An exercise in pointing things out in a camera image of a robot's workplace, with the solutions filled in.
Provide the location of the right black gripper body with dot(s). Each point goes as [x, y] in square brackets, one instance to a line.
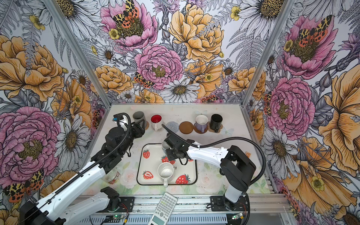
[172, 153]

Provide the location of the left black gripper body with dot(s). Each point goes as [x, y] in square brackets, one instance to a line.
[136, 132]

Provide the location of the blue white mug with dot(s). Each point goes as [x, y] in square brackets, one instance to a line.
[164, 146]

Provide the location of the blue grey fabric coaster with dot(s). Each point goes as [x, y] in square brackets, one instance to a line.
[173, 126]

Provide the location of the grey mug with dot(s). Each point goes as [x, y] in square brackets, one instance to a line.
[140, 119]

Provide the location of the woven rattan round coaster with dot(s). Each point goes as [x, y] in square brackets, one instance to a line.
[147, 125]

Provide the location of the red mug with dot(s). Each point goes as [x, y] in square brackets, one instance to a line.
[156, 122]

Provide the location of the purple white mug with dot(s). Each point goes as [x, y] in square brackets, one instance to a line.
[201, 122]

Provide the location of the black mug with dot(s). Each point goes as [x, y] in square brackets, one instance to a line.
[216, 121]

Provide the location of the brown round wooden coaster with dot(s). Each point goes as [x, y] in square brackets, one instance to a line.
[200, 131]

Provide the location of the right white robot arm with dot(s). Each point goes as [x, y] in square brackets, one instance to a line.
[233, 162]

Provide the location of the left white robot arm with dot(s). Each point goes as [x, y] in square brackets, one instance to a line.
[49, 209]

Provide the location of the paw print cork coaster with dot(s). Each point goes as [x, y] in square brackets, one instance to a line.
[213, 131]

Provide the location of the strawberry print serving tray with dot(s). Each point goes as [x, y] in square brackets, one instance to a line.
[152, 156]

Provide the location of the clear glass jar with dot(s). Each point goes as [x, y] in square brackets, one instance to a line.
[112, 177]

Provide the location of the white calculator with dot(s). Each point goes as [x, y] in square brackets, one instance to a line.
[163, 210]

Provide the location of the small orange biscuit tile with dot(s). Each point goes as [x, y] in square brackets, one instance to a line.
[248, 154]

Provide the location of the left green circuit board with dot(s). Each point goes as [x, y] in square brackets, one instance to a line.
[116, 219]

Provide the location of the green circuit board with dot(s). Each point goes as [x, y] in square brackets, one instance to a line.
[116, 219]
[238, 216]

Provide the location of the right green circuit board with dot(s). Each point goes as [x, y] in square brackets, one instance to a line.
[238, 216]

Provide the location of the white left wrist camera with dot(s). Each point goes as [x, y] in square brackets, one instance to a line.
[121, 121]

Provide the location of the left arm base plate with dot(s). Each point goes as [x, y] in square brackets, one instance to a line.
[124, 204]

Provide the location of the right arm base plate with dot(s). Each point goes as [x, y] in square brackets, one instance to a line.
[219, 204]

